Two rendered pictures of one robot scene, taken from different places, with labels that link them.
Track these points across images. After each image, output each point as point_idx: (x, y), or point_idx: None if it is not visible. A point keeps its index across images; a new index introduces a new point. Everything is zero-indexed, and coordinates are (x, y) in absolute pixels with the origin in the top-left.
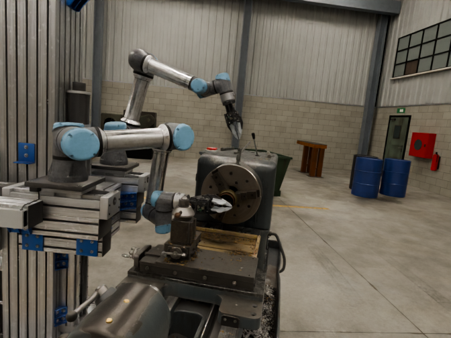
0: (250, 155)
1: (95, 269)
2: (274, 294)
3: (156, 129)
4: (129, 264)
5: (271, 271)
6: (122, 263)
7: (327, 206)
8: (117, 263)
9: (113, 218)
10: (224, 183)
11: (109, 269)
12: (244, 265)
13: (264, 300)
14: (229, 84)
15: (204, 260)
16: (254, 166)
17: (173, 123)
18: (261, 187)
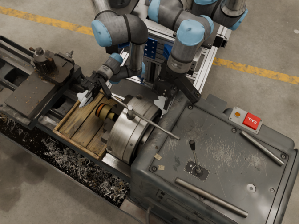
0: (204, 162)
1: (280, 111)
2: (109, 199)
3: (98, 9)
4: (293, 140)
5: (152, 221)
6: (294, 134)
7: None
8: (294, 129)
9: (160, 55)
10: (119, 108)
11: (282, 122)
12: (20, 102)
13: (91, 177)
14: (176, 46)
15: (36, 83)
16: (144, 146)
17: (107, 17)
18: (118, 152)
